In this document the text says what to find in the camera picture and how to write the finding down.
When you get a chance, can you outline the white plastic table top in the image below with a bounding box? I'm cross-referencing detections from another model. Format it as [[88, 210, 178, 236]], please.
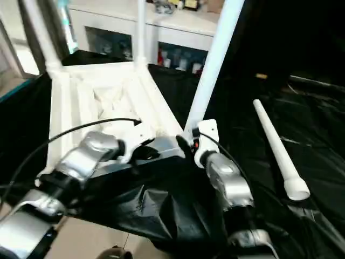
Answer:
[[34, 60, 190, 187]]

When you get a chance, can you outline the white plastic table leg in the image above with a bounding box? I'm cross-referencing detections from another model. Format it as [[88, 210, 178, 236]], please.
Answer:
[[183, 0, 246, 144], [252, 99, 311, 201], [135, 0, 149, 69], [20, 0, 64, 74]]

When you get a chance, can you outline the black plastic mat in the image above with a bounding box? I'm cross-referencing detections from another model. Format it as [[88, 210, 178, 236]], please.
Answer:
[[0, 50, 345, 259]]

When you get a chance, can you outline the dark rounded robot foot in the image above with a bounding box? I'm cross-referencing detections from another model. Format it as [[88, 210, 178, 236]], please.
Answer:
[[98, 245, 133, 259]]

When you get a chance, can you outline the white glass-door cabinet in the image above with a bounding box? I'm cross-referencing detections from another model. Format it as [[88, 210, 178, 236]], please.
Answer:
[[67, 5, 220, 73]]

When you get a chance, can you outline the teal edged board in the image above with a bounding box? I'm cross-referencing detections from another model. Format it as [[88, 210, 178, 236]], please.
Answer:
[[0, 78, 36, 104]]

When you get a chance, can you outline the grey-brown curtain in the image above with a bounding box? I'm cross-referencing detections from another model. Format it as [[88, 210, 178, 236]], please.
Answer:
[[16, 0, 71, 74]]

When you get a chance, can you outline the large black box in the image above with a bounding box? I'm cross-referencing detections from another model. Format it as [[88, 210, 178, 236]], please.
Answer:
[[212, 0, 345, 81]]

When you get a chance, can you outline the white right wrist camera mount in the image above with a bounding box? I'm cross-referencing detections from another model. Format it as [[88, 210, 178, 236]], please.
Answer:
[[192, 119, 220, 168]]

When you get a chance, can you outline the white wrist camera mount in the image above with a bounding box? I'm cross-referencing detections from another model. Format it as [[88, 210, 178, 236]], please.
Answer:
[[118, 122, 152, 164], [192, 119, 220, 168]]

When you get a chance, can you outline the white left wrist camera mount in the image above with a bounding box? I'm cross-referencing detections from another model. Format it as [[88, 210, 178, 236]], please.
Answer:
[[118, 122, 152, 164]]

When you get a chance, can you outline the black cord coil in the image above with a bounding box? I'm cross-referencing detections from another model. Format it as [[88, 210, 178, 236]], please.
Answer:
[[155, 3, 176, 16]]

